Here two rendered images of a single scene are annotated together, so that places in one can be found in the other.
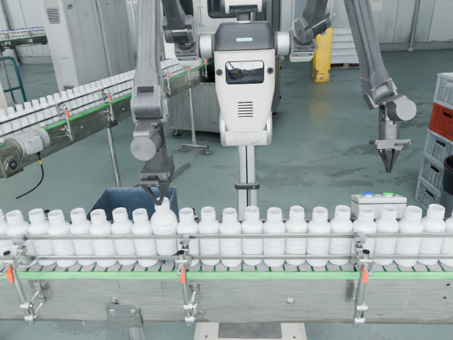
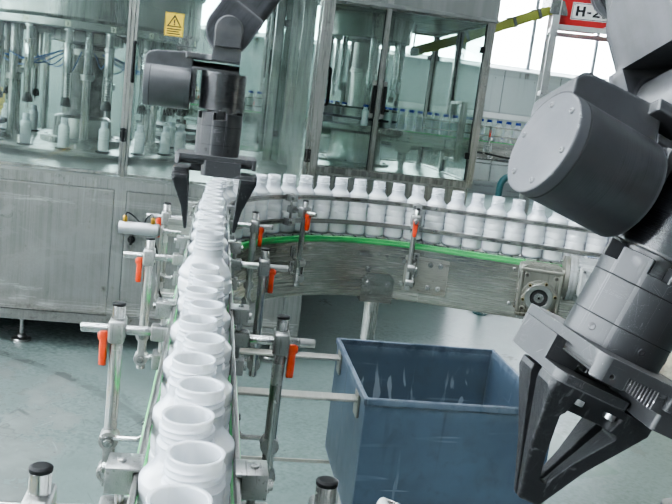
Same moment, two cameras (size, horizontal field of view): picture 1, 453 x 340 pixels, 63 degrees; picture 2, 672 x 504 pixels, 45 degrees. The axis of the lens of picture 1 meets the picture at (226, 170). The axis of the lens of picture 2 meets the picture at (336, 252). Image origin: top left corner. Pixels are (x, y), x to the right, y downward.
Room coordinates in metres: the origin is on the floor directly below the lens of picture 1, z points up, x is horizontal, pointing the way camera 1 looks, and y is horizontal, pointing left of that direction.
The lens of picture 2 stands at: (0.78, -0.89, 1.39)
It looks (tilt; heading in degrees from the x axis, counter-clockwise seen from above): 10 degrees down; 77
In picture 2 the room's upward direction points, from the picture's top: 7 degrees clockwise
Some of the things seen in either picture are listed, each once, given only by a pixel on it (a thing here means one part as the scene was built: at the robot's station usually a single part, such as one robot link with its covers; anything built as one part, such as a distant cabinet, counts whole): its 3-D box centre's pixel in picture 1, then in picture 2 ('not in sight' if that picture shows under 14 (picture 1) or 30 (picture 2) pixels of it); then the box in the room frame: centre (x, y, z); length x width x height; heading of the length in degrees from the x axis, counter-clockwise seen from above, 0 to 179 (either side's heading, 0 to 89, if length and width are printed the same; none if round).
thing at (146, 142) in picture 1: (148, 127); (193, 62); (0.82, 0.17, 1.41); 0.12 x 0.09 x 0.12; 176
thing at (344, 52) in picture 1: (342, 45); not in sight; (10.25, -3.24, 0.50); 1.24 x 1.03 x 1.00; 89
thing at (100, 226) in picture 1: (102, 237); not in sight; (0.87, 0.35, 1.08); 0.06 x 0.06 x 0.17
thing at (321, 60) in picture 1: (321, 54); not in sight; (8.31, -2.20, 0.55); 0.40 x 0.40 x 1.10; 86
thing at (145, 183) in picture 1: (158, 186); (198, 193); (0.84, 0.18, 1.25); 0.07 x 0.07 x 0.09; 86
